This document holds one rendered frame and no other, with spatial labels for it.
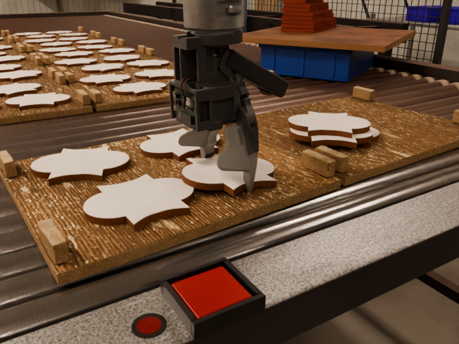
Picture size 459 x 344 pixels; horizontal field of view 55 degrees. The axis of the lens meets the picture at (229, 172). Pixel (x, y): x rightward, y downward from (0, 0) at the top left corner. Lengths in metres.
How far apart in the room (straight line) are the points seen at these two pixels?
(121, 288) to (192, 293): 0.08
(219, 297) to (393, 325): 1.50
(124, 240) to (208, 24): 0.27
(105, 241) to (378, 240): 0.32
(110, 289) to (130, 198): 0.15
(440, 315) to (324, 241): 1.48
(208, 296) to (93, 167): 0.33
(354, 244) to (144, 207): 0.26
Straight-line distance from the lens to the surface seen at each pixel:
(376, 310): 1.94
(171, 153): 0.74
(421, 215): 0.65
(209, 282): 0.45
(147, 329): 0.43
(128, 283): 0.48
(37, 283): 0.51
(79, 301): 0.48
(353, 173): 0.70
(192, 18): 0.56
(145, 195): 0.59
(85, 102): 1.10
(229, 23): 0.55
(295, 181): 0.65
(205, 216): 0.55
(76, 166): 0.71
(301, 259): 0.52
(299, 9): 1.65
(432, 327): 1.94
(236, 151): 0.58
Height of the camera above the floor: 1.20
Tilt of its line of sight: 23 degrees down
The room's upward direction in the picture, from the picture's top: straight up
